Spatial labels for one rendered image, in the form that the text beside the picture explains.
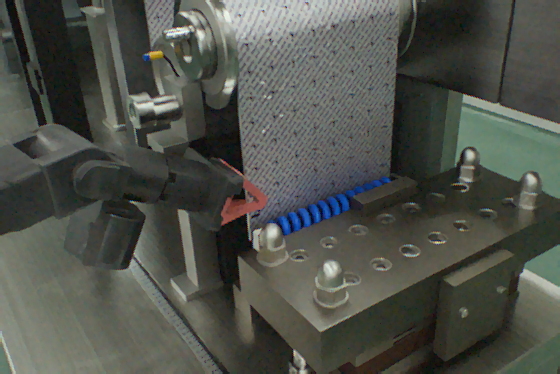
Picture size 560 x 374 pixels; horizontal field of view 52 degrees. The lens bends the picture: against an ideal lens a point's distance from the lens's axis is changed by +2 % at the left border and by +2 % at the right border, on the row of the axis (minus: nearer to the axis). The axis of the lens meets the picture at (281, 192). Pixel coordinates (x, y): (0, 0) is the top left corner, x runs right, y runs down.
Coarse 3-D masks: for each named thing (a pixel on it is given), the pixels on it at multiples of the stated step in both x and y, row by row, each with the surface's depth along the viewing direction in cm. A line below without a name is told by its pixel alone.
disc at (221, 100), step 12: (180, 0) 66; (216, 0) 59; (216, 12) 60; (228, 24) 59; (228, 36) 59; (228, 48) 60; (228, 60) 61; (228, 72) 62; (228, 84) 63; (204, 96) 69; (216, 96) 66; (228, 96) 63; (216, 108) 67
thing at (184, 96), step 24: (168, 96) 68; (192, 96) 68; (168, 120) 69; (192, 120) 69; (168, 144) 69; (192, 144) 71; (192, 240) 77; (192, 264) 80; (216, 264) 81; (192, 288) 81; (216, 288) 82
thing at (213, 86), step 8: (184, 0) 65; (192, 0) 63; (200, 0) 62; (400, 0) 72; (184, 8) 66; (192, 8) 64; (200, 8) 62; (208, 8) 61; (400, 8) 72; (208, 16) 61; (216, 16) 60; (400, 16) 73; (216, 24) 60; (400, 24) 73; (216, 32) 61; (400, 32) 74; (216, 40) 61; (224, 40) 60; (224, 48) 60; (224, 56) 61; (224, 64) 62; (216, 72) 64; (224, 72) 62; (200, 80) 68; (208, 80) 66; (216, 80) 64; (224, 80) 63; (208, 88) 67; (216, 88) 65
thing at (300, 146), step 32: (384, 64) 73; (288, 96) 67; (320, 96) 69; (352, 96) 72; (384, 96) 76; (256, 128) 66; (288, 128) 69; (320, 128) 72; (352, 128) 75; (384, 128) 78; (256, 160) 68; (288, 160) 71; (320, 160) 74; (352, 160) 77; (384, 160) 81; (288, 192) 73; (320, 192) 76; (256, 224) 72
